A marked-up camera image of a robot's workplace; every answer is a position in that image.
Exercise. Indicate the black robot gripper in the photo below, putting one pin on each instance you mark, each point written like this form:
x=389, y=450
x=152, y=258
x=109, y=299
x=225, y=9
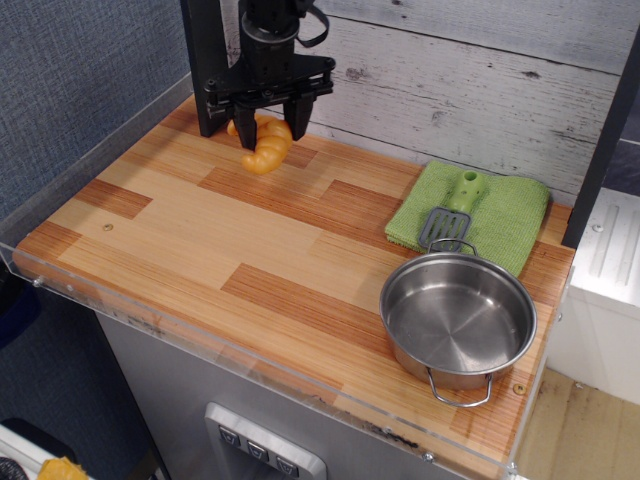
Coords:
x=269, y=72

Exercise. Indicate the orange toy croissant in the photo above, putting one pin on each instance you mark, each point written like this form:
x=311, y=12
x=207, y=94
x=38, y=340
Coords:
x=274, y=140

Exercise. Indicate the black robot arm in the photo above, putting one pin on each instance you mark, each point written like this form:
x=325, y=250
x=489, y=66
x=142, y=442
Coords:
x=279, y=18

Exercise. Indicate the green cloth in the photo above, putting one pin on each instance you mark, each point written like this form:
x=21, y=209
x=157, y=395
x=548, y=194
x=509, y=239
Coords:
x=505, y=220

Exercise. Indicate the stainless steel pot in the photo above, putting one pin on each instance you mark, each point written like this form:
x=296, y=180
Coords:
x=457, y=322

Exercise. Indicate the clear acrylic table guard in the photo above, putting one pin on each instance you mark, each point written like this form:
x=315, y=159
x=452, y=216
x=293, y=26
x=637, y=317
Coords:
x=253, y=301

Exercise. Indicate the silver button control panel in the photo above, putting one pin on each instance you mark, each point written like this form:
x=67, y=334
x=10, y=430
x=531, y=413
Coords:
x=246, y=450

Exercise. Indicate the white metal side cabinet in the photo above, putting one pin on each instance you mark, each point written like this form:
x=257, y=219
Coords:
x=595, y=340

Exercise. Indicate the dark grey left post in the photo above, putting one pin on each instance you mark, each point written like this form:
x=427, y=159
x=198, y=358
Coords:
x=209, y=26

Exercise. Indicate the dark grey post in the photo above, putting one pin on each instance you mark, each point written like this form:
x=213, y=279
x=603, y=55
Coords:
x=613, y=127
x=209, y=26

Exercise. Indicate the green handled grey spatula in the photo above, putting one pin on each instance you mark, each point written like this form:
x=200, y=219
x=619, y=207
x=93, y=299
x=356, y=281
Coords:
x=446, y=226

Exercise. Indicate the dark grey right post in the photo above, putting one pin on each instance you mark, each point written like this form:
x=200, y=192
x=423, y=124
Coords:
x=613, y=127

